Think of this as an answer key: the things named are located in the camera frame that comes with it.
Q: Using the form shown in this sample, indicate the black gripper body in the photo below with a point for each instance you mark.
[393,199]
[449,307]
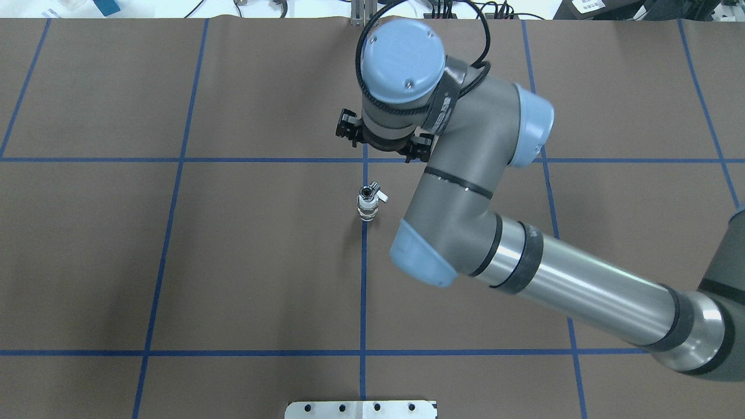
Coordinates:
[349,129]

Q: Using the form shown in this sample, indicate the chrome metal pipe fitting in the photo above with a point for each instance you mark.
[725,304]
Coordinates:
[370,191]

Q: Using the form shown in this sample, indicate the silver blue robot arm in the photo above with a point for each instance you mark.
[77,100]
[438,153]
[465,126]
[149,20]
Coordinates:
[469,127]

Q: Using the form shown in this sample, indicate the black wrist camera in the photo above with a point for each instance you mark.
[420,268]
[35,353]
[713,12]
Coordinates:
[349,127]

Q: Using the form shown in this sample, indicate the aluminium frame post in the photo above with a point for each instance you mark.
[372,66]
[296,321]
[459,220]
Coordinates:
[361,11]

